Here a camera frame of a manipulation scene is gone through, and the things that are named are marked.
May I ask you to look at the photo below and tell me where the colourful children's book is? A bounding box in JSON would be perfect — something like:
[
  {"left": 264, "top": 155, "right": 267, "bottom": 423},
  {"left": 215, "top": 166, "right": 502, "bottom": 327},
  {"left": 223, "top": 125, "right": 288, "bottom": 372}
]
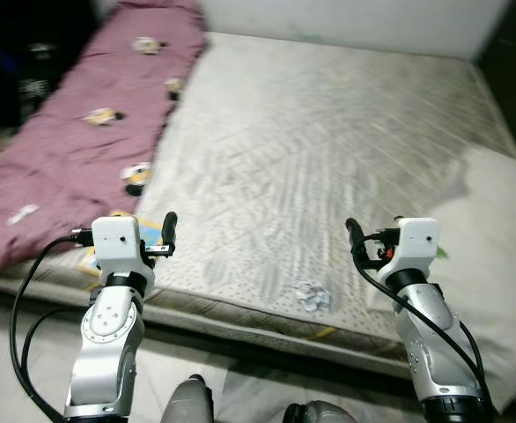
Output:
[{"left": 77, "top": 211, "right": 167, "bottom": 277}]

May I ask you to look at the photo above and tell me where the white paper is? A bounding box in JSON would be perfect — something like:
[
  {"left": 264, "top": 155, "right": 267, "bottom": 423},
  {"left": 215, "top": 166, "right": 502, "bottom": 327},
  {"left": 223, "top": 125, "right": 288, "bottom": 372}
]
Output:
[{"left": 295, "top": 280, "right": 335, "bottom": 315}]

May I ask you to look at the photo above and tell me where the grey patterned mattress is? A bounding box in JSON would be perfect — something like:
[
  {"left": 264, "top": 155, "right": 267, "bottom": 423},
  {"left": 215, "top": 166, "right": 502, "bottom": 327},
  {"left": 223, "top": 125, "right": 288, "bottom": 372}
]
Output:
[{"left": 0, "top": 31, "right": 516, "bottom": 355}]

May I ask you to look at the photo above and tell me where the white pillow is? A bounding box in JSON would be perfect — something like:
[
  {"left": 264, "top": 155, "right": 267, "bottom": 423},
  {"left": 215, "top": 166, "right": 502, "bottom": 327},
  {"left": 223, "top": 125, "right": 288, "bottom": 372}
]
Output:
[{"left": 368, "top": 145, "right": 516, "bottom": 412}]

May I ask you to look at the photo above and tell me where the pink cartoon print blanket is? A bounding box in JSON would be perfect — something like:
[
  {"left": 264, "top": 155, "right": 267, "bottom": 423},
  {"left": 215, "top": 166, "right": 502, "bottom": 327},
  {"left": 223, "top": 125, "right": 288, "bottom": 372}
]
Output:
[{"left": 0, "top": 0, "right": 209, "bottom": 285}]

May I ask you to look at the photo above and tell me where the grey left robot leg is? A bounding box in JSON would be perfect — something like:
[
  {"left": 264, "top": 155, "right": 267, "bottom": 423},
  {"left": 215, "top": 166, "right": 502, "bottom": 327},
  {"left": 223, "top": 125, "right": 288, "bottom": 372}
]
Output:
[{"left": 161, "top": 375, "right": 215, "bottom": 423}]

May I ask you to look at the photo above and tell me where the grey robot leg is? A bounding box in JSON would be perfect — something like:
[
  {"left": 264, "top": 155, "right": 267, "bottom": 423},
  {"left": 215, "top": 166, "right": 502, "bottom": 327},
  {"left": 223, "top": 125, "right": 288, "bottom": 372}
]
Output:
[
  {"left": 161, "top": 375, "right": 215, "bottom": 423},
  {"left": 283, "top": 400, "right": 358, "bottom": 423}
]

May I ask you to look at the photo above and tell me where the grey right robot leg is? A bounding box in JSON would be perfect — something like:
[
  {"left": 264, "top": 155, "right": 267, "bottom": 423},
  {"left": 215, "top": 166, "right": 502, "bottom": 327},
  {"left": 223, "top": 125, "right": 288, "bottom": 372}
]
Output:
[{"left": 283, "top": 400, "right": 358, "bottom": 423}]

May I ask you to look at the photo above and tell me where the dark printed clothing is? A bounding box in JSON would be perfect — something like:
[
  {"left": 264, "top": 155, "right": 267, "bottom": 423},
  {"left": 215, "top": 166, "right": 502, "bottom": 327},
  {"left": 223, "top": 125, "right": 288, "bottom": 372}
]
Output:
[{"left": 0, "top": 0, "right": 102, "bottom": 135}]

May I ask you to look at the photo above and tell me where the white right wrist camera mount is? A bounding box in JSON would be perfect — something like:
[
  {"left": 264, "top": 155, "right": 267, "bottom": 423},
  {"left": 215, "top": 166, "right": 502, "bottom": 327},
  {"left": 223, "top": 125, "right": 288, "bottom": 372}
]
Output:
[{"left": 395, "top": 217, "right": 441, "bottom": 276}]

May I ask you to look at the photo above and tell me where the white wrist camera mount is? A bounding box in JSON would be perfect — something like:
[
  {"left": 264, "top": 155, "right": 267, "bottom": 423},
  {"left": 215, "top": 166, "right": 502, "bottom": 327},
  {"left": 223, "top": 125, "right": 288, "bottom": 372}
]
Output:
[
  {"left": 395, "top": 217, "right": 441, "bottom": 276},
  {"left": 92, "top": 217, "right": 155, "bottom": 283}
]

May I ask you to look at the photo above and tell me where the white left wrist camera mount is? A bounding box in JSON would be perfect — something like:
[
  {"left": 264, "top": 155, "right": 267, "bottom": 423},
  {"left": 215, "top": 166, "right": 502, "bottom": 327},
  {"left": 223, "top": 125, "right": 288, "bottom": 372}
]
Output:
[{"left": 92, "top": 217, "right": 155, "bottom": 283}]

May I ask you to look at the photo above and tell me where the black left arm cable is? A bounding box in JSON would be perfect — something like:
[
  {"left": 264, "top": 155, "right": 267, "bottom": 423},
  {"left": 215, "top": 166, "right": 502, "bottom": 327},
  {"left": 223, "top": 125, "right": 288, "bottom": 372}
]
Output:
[{"left": 8, "top": 227, "right": 96, "bottom": 422}]

